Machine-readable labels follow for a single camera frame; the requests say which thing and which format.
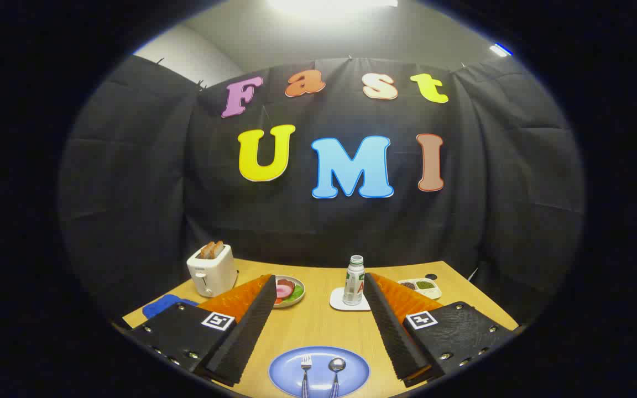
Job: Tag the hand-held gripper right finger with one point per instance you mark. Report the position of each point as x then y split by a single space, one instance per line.
393 331

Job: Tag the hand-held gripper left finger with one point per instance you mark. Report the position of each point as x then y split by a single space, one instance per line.
244 331

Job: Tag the white divided snack tray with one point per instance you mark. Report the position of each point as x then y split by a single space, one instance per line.
426 286

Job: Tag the blue round plate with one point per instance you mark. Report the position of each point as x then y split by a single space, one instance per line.
285 370

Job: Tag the pink ham slice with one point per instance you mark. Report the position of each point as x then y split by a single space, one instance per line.
283 289

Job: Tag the white square coaster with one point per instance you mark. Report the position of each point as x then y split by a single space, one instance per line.
338 301

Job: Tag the white drink bottle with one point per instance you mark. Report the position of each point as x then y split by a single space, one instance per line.
354 282

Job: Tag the green lettuce leaf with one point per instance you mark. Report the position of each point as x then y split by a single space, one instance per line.
296 293

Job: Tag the white toaster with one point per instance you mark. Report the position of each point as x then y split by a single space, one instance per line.
210 273

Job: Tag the round plate of food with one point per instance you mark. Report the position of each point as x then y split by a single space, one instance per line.
298 283

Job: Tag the blue folded cloth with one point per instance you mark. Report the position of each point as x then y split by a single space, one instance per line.
163 305

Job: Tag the brown toast slice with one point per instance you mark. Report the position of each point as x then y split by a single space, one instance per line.
206 251
218 249

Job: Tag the small ceiling light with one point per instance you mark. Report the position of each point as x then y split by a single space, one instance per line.
500 50

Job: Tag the bright ceiling light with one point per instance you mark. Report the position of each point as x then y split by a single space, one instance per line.
329 4

